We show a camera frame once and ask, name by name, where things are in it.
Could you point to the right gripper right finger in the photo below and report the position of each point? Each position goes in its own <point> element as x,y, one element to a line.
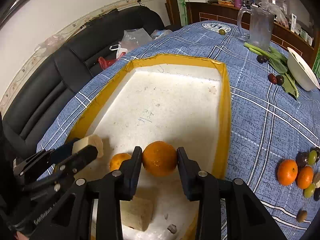
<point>202,187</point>

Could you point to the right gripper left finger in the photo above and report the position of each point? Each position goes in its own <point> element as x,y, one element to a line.
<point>116,186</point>

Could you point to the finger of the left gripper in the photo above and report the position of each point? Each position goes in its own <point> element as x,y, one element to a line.
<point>40,162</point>
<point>76,162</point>

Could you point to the small orange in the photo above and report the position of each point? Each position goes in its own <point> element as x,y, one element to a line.
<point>117,160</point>

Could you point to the large orange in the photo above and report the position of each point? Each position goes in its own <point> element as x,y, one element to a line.
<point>159,159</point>

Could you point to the smaller orange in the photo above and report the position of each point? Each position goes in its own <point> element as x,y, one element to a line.
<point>305,177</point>

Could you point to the brown kiwi fruit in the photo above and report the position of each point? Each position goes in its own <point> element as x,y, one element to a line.
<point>301,216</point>

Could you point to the green grape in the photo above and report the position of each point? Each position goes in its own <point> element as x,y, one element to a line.
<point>309,191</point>
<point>312,158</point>

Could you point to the foam chunk in tray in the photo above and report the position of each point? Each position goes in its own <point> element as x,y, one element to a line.
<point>137,213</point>

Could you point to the banana piece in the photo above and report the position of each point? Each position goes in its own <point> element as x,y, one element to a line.
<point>91,140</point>

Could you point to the black leather sofa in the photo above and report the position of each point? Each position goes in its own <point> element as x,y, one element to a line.
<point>64,73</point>

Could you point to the white foam tray yellow rim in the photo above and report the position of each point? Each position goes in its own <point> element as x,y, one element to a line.
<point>181,100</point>

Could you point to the blue plaid tablecloth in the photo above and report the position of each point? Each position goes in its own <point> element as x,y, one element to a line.
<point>267,126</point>

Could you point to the red plastic bag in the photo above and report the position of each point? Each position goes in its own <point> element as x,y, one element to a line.
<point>104,64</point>

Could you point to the white foam block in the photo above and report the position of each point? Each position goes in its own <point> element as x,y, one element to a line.
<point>316,180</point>

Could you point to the red cherry near vegetable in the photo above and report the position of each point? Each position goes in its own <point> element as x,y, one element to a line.
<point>272,78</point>

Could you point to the dark cherry near vegetable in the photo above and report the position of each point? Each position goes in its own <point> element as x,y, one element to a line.
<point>280,80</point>

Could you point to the clear plastic bag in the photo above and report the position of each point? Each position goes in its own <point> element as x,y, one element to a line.
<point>134,38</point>

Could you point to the dark cherry upper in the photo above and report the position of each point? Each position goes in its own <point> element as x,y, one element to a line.
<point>262,59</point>

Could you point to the green leafy vegetable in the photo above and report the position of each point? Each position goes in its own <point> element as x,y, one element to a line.
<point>279,63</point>

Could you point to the white bowl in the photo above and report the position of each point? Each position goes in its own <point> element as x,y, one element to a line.
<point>301,71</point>

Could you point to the clear plastic pitcher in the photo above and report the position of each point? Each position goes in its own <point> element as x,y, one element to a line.
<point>260,26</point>

